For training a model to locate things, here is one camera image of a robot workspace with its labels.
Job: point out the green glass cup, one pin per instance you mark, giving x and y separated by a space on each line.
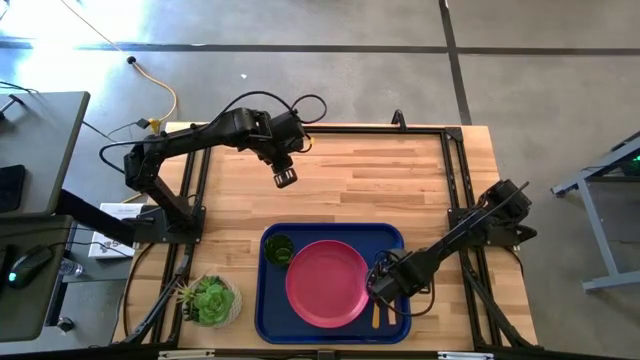
279 250

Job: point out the black support beam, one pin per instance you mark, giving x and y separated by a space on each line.
95 216

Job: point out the silver metal bracket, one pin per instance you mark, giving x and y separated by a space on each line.
465 356
185 354

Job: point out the black curved table hook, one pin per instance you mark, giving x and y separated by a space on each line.
398 120

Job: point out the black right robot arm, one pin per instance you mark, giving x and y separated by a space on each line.
450 240

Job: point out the black computer mouse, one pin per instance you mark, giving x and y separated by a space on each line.
27 267

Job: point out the black flat pad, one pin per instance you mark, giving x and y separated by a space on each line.
10 187

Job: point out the grey metal table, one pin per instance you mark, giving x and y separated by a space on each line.
598 235

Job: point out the blue plastic tray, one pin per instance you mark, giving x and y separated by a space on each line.
272 320

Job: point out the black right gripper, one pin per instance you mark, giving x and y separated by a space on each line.
392 277

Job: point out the clear water bottle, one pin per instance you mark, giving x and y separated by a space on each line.
71 268

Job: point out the white cardboard box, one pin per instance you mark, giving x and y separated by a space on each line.
112 215

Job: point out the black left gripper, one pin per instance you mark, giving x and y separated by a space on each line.
277 157

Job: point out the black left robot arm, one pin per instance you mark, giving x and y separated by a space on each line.
200 135

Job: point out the grey desk top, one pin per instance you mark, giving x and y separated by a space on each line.
45 150
30 310

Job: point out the black aluminium table frame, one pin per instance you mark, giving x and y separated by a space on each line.
375 130

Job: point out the black round caster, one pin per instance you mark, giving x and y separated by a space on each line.
65 324

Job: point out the green succulent in pot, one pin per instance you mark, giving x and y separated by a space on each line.
212 302

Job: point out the pink plastic plate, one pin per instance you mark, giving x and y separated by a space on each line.
325 285

